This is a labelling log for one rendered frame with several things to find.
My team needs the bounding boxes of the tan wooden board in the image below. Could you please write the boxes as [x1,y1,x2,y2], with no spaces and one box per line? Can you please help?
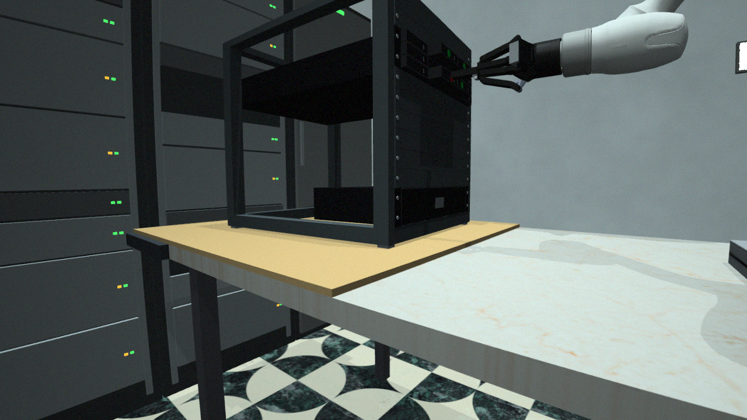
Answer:
[133,220,519,298]

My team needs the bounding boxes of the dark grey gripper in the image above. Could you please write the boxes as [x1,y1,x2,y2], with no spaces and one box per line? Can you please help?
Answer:
[451,35,562,93]

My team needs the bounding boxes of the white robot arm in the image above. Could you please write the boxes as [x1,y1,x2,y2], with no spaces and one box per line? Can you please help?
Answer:
[509,0,688,78]

